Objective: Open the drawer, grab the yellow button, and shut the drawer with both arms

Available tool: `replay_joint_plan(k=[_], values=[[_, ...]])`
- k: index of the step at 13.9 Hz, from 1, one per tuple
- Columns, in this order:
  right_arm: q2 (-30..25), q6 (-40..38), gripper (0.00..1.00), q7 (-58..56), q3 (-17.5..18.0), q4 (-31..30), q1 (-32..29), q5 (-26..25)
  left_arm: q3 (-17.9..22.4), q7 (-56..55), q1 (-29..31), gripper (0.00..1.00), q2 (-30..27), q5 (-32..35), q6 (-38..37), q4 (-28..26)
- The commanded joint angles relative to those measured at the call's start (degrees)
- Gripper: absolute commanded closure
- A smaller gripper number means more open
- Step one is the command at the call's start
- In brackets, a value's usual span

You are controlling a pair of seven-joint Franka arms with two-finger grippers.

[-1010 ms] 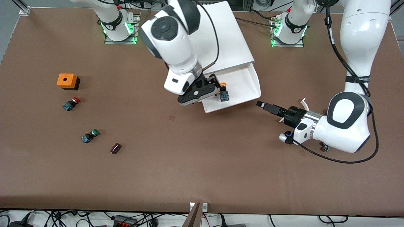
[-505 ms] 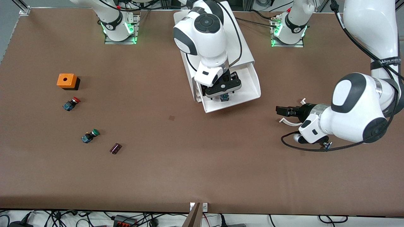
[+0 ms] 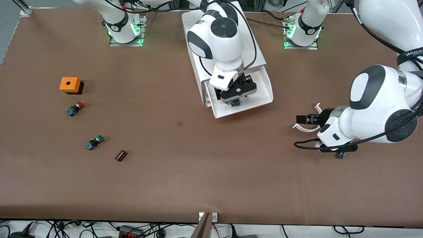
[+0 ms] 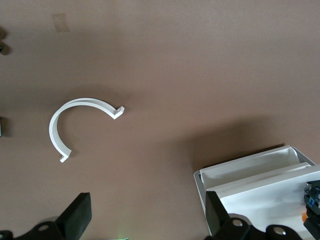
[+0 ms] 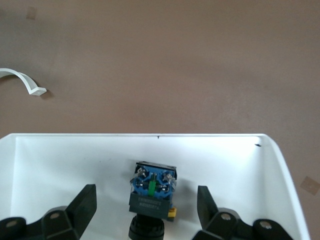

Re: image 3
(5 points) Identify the white plastic drawer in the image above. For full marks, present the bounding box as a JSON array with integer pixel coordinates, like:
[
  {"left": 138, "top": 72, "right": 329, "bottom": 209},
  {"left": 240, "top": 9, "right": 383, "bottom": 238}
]
[{"left": 205, "top": 65, "right": 274, "bottom": 119}]

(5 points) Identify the white drawer cabinet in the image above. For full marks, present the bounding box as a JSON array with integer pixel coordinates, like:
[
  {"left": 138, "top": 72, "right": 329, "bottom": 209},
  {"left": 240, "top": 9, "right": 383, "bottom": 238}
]
[{"left": 181, "top": 1, "right": 267, "bottom": 108}]

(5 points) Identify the green cap push button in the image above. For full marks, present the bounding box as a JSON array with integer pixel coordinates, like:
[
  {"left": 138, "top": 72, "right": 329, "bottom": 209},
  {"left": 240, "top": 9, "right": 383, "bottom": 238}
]
[{"left": 85, "top": 135, "right": 105, "bottom": 151}]

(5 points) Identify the red cap push button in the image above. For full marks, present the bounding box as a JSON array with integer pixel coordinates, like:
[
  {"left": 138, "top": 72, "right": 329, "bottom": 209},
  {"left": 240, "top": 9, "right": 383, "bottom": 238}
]
[{"left": 65, "top": 102, "right": 85, "bottom": 117}]

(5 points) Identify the white curved plastic part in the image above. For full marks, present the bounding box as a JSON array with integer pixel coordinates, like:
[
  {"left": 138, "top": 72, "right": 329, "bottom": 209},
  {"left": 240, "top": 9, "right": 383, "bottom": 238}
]
[{"left": 292, "top": 103, "right": 323, "bottom": 133}]

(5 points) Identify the black orange power strip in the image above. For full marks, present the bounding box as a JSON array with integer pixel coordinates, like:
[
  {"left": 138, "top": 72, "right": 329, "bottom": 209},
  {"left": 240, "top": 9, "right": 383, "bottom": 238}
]
[{"left": 118, "top": 225, "right": 144, "bottom": 238}]

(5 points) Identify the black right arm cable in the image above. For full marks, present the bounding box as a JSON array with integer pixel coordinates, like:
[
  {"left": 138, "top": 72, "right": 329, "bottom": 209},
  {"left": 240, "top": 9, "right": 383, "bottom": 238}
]
[{"left": 199, "top": 0, "right": 257, "bottom": 77}]

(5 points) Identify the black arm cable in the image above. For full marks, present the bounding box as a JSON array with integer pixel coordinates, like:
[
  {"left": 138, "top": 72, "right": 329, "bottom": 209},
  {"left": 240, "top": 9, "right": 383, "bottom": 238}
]
[
  {"left": 294, "top": 0, "right": 423, "bottom": 151},
  {"left": 199, "top": 0, "right": 257, "bottom": 77}
]

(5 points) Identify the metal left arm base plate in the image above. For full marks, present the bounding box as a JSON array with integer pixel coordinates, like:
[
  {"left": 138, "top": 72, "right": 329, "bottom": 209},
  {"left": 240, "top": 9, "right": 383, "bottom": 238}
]
[{"left": 283, "top": 16, "right": 320, "bottom": 50}]

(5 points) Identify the black cable on table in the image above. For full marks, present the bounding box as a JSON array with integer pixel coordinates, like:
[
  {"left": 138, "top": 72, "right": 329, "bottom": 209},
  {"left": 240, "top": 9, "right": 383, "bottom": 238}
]
[{"left": 246, "top": 10, "right": 294, "bottom": 31}]

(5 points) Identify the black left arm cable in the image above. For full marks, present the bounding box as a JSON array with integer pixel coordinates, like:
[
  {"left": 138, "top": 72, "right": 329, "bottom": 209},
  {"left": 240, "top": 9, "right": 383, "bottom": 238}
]
[{"left": 294, "top": 0, "right": 423, "bottom": 151}]

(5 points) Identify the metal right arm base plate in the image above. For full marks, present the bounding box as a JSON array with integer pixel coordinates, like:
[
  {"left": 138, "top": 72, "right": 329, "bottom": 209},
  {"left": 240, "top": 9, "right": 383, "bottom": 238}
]
[{"left": 109, "top": 13, "right": 147, "bottom": 47}]

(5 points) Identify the black looped floor cable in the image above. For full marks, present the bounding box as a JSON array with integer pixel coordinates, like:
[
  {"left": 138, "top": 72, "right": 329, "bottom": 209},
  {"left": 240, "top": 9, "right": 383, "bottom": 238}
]
[{"left": 333, "top": 225, "right": 365, "bottom": 235}]

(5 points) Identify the brown wooden post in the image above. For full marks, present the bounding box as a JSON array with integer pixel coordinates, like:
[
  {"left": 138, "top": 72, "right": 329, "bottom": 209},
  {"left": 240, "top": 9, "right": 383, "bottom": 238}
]
[{"left": 191, "top": 212, "right": 212, "bottom": 238}]

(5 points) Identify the orange button enclosure box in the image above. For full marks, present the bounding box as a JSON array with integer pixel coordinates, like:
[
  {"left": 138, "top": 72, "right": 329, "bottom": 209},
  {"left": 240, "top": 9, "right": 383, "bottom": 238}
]
[{"left": 59, "top": 77, "right": 84, "bottom": 95}]

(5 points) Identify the aluminium frame profile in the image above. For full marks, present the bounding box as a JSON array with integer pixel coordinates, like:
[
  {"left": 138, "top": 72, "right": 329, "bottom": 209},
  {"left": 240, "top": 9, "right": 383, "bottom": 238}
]
[{"left": 13, "top": 0, "right": 33, "bottom": 17}]

